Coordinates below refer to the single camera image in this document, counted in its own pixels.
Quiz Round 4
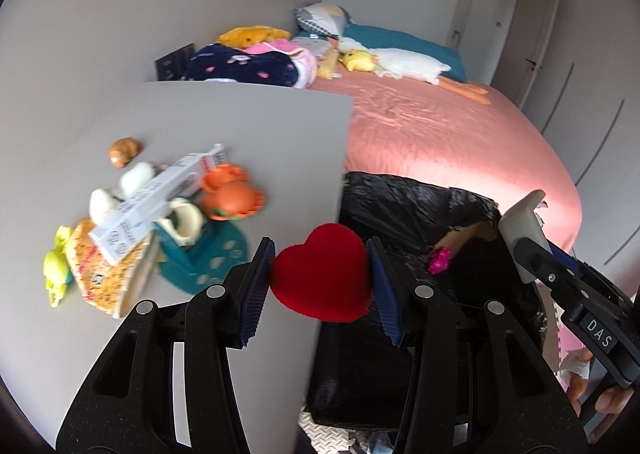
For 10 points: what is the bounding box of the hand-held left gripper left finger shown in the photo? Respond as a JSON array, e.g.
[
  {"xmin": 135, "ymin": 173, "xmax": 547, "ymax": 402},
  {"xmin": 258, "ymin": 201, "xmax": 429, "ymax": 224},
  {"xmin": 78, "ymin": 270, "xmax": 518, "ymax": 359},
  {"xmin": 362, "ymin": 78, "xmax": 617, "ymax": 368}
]
[{"xmin": 55, "ymin": 237, "xmax": 277, "ymax": 454}]

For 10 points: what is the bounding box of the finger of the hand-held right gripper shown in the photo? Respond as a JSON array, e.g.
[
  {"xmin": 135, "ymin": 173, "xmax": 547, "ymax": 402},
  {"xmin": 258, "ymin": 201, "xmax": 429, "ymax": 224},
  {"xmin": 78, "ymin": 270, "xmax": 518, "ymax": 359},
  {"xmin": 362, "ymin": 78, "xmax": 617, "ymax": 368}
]
[
  {"xmin": 547, "ymin": 239, "xmax": 601, "ymax": 285},
  {"xmin": 515, "ymin": 234, "xmax": 591, "ymax": 320}
]

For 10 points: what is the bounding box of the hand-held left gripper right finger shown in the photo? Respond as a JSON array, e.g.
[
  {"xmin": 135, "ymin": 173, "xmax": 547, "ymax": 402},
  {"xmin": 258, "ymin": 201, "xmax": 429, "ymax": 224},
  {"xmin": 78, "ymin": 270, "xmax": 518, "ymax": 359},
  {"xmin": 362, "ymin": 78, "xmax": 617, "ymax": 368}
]
[{"xmin": 365, "ymin": 237, "xmax": 588, "ymax": 454}]

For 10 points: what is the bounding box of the beige plastic piece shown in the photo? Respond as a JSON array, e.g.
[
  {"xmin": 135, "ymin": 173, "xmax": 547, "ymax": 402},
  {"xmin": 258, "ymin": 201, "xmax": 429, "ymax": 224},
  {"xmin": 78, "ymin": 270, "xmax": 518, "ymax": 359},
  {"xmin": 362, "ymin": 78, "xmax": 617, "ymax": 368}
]
[{"xmin": 499, "ymin": 190, "xmax": 551, "ymax": 285}]

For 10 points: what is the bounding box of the red heart-shaped box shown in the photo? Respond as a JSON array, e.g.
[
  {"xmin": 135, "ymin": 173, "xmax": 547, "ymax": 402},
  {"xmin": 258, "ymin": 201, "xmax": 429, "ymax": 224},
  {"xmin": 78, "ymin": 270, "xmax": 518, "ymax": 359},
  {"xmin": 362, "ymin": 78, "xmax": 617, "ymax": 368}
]
[{"xmin": 270, "ymin": 223, "xmax": 373, "ymax": 324}]

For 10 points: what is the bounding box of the trash bin with black bag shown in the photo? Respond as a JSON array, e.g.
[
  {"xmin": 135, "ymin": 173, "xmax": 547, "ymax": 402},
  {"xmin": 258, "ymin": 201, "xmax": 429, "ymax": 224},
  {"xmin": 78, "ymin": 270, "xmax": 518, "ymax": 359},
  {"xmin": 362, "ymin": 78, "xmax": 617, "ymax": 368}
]
[{"xmin": 305, "ymin": 171, "xmax": 548, "ymax": 427}]

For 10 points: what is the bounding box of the long white cardboard box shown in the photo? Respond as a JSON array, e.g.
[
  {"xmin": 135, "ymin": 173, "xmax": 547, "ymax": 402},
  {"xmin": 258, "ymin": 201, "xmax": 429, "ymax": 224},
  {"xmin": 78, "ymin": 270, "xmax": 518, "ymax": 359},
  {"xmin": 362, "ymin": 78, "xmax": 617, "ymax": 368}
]
[{"xmin": 89, "ymin": 144, "xmax": 228, "ymax": 265}]

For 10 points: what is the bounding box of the white squishy toy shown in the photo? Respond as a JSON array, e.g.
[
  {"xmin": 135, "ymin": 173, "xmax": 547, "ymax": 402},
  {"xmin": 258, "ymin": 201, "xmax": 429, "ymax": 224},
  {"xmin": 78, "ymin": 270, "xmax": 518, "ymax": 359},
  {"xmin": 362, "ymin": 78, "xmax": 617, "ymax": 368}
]
[{"xmin": 89, "ymin": 161, "xmax": 157, "ymax": 226}]

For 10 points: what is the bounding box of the person's right hand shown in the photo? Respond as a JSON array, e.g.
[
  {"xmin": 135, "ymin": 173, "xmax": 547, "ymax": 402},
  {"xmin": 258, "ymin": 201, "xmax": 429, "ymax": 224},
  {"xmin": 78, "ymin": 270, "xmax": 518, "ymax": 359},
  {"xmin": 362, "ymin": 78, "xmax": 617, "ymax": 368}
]
[{"xmin": 595, "ymin": 384, "xmax": 632, "ymax": 416}]

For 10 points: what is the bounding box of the teal plastic holder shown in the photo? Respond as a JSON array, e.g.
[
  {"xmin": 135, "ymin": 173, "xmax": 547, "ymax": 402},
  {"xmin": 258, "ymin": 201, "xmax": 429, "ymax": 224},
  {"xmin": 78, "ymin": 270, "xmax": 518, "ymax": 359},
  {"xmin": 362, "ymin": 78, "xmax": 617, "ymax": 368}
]
[{"xmin": 152, "ymin": 219, "xmax": 248, "ymax": 296}]

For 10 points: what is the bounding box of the pink wrapper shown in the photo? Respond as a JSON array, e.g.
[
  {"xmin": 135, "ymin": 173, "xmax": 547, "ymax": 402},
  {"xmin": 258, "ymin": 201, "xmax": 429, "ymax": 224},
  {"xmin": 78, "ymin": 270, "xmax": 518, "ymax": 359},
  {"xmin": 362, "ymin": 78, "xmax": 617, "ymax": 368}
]
[{"xmin": 427, "ymin": 247, "xmax": 454, "ymax": 275}]

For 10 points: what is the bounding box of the orange plastic toy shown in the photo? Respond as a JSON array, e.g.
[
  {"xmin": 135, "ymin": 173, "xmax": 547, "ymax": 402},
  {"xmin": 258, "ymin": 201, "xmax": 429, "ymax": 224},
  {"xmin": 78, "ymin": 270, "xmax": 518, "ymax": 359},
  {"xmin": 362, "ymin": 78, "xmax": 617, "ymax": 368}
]
[{"xmin": 200, "ymin": 163, "xmax": 266, "ymax": 221}]

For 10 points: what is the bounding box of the cream tape roll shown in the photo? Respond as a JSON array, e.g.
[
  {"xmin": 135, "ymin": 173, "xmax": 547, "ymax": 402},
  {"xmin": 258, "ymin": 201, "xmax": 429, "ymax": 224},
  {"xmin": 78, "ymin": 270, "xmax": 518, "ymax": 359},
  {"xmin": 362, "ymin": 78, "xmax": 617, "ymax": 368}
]
[{"xmin": 167, "ymin": 198, "xmax": 206, "ymax": 247}]

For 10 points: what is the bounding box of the patterned paper cup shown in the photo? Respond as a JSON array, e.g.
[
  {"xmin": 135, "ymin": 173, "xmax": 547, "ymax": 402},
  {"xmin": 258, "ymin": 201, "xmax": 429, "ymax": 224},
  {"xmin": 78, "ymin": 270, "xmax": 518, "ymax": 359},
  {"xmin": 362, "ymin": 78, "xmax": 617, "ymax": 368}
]
[{"xmin": 65, "ymin": 219, "xmax": 161, "ymax": 320}]

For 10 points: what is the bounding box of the pink bed sheet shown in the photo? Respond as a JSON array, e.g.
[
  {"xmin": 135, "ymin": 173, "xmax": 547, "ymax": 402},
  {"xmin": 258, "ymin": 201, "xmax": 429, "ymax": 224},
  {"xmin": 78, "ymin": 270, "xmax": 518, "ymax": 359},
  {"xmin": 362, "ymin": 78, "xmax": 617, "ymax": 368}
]
[{"xmin": 305, "ymin": 69, "xmax": 583, "ymax": 255}]

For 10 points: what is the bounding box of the yellow plastic toy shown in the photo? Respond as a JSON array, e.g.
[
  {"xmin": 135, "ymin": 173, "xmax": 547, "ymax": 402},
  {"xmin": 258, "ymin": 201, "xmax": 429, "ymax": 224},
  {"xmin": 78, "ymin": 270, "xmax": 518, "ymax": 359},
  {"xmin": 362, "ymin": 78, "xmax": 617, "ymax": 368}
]
[{"xmin": 42, "ymin": 225, "xmax": 76, "ymax": 309}]

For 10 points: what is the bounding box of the navy patterned blanket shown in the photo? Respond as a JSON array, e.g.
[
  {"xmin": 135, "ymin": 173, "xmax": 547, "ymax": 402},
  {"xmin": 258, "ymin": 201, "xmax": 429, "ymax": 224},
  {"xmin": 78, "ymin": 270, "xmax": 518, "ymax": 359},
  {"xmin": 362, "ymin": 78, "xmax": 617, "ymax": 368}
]
[{"xmin": 180, "ymin": 44, "xmax": 301, "ymax": 89}]

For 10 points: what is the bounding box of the pink cloth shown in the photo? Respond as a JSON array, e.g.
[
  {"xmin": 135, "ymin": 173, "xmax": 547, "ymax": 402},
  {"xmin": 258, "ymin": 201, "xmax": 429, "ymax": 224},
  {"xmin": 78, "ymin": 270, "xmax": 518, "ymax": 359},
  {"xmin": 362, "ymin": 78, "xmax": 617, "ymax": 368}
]
[{"xmin": 245, "ymin": 38, "xmax": 319, "ymax": 88}]

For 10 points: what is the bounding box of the yellow knitted toy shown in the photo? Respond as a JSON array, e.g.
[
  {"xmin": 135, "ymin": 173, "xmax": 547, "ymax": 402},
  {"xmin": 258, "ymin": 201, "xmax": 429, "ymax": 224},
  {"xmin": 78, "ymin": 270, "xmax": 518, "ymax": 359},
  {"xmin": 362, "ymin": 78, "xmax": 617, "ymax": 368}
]
[{"xmin": 317, "ymin": 52, "xmax": 344, "ymax": 81}]

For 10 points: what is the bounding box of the small yellow duck plush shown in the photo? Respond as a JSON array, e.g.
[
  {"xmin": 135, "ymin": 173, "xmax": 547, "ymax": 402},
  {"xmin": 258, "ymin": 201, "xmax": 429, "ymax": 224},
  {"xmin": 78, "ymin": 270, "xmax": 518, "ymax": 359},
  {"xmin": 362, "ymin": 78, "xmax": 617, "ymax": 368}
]
[{"xmin": 340, "ymin": 49, "xmax": 381, "ymax": 76}]

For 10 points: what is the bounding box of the white goose plush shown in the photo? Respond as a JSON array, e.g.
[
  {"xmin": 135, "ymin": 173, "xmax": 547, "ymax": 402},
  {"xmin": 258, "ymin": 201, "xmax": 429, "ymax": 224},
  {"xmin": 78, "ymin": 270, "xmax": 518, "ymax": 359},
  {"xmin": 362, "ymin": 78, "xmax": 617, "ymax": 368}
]
[{"xmin": 340, "ymin": 37, "xmax": 492, "ymax": 108}]

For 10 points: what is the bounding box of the orange-yellow plush toy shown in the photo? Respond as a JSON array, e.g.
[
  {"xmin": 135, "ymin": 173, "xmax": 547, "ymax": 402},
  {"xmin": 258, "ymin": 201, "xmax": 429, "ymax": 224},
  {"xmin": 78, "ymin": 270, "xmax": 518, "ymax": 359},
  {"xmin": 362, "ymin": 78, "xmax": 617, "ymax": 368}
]
[{"xmin": 217, "ymin": 25, "xmax": 292, "ymax": 48}]

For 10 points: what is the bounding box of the teal pillow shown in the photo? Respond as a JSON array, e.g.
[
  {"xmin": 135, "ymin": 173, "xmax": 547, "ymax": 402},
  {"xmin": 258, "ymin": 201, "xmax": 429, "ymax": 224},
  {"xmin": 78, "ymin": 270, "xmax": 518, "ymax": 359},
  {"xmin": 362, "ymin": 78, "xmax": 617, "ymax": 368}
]
[{"xmin": 342, "ymin": 23, "xmax": 468, "ymax": 84}]

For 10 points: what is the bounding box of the grey door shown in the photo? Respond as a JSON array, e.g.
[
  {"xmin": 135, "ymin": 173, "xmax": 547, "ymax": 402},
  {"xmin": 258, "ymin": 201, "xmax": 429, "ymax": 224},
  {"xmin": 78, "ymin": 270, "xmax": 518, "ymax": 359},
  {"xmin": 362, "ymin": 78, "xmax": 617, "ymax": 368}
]
[{"xmin": 450, "ymin": 0, "xmax": 526, "ymax": 58}]

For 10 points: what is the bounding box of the checkered patchwork pillow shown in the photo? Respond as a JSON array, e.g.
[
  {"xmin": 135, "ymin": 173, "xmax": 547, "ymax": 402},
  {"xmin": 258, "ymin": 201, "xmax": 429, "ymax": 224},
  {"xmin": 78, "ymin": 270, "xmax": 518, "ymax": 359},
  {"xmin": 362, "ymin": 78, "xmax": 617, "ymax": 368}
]
[{"xmin": 294, "ymin": 3, "xmax": 351, "ymax": 39}]

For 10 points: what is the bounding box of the black wall panel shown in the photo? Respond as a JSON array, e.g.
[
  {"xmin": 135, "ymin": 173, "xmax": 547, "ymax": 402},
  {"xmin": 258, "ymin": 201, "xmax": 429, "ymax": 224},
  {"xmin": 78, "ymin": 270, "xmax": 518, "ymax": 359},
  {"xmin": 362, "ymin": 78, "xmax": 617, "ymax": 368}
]
[{"xmin": 155, "ymin": 43, "xmax": 196, "ymax": 82}]

